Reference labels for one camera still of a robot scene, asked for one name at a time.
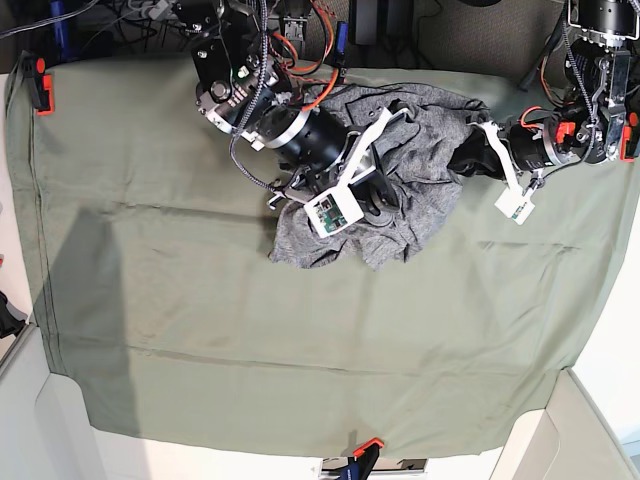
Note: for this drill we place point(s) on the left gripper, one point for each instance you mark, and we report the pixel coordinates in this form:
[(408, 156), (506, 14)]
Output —
[(553, 139)]

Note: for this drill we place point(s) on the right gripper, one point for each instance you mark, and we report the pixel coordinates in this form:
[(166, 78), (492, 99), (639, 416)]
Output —
[(313, 147)]

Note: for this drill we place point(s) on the grey heathered T-shirt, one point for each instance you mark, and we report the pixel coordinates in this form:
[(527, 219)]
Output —
[(415, 153)]

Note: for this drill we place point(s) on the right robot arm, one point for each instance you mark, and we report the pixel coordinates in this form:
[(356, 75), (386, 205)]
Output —
[(252, 86)]

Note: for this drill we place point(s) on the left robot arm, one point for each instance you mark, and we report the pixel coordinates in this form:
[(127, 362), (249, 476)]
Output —
[(596, 120)]

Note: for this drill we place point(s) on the right red black clamp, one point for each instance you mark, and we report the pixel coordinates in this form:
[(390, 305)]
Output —
[(630, 138)]

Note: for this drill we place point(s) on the red black clamp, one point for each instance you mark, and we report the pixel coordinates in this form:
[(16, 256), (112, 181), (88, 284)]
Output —
[(39, 83), (630, 138)]

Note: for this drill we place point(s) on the black power adapter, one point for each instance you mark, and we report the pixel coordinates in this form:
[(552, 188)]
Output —
[(366, 18)]

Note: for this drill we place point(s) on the top centre red clamp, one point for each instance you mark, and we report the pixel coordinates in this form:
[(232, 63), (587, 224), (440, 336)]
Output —
[(339, 51)]

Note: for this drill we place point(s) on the green table cloth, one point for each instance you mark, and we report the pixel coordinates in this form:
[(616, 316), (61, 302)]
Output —
[(146, 252)]

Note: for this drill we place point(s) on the bottom red blue clamp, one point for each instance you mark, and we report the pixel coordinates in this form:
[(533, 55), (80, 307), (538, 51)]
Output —
[(362, 462)]

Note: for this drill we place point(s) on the white power strip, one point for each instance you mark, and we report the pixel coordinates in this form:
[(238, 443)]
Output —
[(158, 10)]

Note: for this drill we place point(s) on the left red black clamp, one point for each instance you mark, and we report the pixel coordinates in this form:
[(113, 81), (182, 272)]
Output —
[(39, 83)]

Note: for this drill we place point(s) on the aluminium frame bracket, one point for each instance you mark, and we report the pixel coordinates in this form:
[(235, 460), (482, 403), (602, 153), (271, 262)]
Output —
[(294, 29)]

